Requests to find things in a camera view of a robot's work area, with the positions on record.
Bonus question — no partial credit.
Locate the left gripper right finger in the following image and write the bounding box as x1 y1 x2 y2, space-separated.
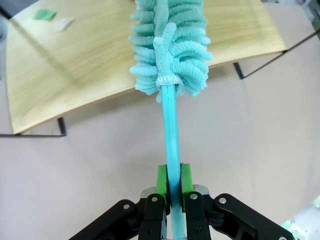
179 162 294 240

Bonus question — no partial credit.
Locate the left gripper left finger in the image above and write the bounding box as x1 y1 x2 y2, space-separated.
72 163 172 240

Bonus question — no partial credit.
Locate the teal microfiber duster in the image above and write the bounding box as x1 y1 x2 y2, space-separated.
128 0 215 240

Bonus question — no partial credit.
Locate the white paper scrap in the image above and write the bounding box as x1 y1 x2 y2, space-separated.
53 16 76 33

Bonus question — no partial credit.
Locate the small green paper scrap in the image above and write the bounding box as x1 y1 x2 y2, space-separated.
33 8 57 21

